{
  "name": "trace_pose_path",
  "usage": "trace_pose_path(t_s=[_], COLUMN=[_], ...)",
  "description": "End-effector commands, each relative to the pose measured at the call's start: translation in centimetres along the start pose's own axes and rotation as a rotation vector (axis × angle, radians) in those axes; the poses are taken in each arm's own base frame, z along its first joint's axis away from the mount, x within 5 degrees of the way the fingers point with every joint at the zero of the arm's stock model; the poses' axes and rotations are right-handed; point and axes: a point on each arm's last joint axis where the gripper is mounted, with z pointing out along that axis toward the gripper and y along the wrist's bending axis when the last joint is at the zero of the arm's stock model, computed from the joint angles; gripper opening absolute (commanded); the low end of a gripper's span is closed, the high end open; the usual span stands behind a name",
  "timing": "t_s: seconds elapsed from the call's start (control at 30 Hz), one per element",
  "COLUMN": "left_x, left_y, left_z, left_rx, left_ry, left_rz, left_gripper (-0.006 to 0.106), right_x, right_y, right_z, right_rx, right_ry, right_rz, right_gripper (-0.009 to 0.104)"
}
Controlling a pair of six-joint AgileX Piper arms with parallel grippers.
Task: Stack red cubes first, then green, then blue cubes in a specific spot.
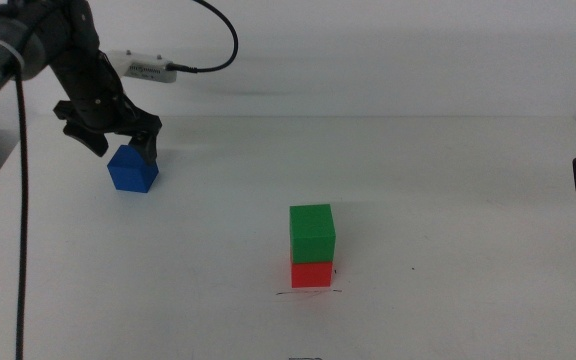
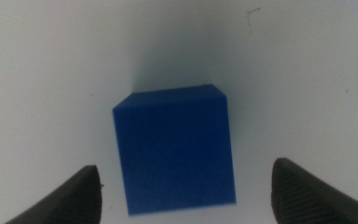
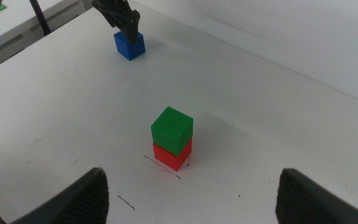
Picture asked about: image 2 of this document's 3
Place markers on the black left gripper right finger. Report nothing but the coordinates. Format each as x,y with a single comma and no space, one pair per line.
306,199

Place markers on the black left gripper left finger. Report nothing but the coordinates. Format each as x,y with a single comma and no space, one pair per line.
73,202

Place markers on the blue cube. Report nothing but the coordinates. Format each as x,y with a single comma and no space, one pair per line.
176,152

